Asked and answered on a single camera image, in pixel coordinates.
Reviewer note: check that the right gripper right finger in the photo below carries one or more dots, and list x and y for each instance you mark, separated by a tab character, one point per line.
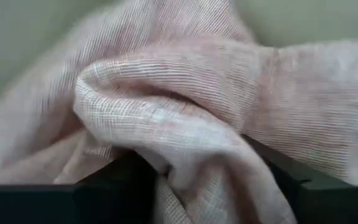
337	205

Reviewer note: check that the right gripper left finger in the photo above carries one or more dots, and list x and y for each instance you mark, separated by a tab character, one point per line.
73	205

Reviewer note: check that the pink button shirt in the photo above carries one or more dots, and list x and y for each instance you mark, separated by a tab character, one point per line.
182	109

